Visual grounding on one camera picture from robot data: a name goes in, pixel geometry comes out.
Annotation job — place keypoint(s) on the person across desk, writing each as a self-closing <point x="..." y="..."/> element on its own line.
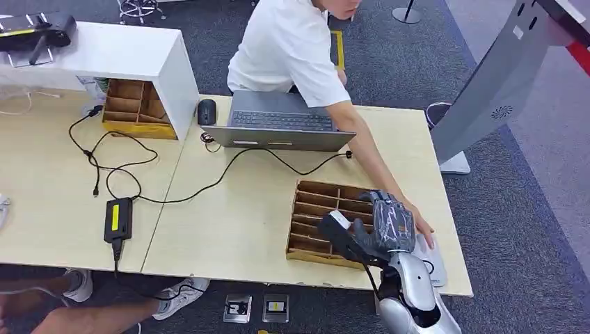
<point x="286" y="46"/>

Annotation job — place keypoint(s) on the stanchion base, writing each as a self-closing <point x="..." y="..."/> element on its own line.
<point x="406" y="14"/>

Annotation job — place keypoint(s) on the wooden divided card box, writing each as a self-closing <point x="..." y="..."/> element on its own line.
<point x="318" y="216"/>
<point x="131" y="108"/>

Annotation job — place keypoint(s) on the grey laptop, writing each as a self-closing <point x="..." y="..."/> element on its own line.
<point x="281" y="126"/>

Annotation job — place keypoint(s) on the person's left hand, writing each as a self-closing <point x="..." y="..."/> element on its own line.
<point x="423" y="226"/>

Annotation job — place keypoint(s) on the steel floor socket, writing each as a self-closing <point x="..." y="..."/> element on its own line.
<point x="238" y="309"/>
<point x="275" y="308"/>

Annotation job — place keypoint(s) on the white card sheet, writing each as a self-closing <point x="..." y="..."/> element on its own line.
<point x="435" y="263"/>

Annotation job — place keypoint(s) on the round dark floor disc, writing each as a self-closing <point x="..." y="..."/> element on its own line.
<point x="435" y="114"/>

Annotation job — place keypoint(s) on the black power adapter yellow label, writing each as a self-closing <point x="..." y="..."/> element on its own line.
<point x="118" y="221"/>

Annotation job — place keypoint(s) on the grey kiosk stand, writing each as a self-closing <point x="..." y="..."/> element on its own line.
<point x="498" y="87"/>

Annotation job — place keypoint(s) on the black device with tripod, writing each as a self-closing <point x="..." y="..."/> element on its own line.
<point x="37" y="32"/>

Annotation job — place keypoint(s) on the seated person's legs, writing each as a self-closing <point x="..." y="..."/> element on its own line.
<point x="83" y="318"/>

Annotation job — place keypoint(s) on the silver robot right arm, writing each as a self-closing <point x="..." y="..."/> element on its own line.
<point x="415" y="286"/>

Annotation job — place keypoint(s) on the white shelf stand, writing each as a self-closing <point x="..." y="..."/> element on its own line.
<point x="120" y="50"/>

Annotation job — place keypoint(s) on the white sneaker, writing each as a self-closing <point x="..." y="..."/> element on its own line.
<point x="182" y="297"/>
<point x="79" y="286"/>

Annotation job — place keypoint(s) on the black computer mouse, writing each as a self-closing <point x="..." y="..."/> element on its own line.
<point x="206" y="112"/>

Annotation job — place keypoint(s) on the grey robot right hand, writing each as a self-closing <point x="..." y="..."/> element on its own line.
<point x="392" y="226"/>

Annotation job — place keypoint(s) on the chrome chair base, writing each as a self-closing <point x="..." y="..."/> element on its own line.
<point x="140" y="9"/>

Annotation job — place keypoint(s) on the yellow floor tape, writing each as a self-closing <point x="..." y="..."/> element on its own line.
<point x="339" y="48"/>

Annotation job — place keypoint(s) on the clear plastic wrap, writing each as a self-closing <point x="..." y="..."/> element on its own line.
<point x="92" y="92"/>

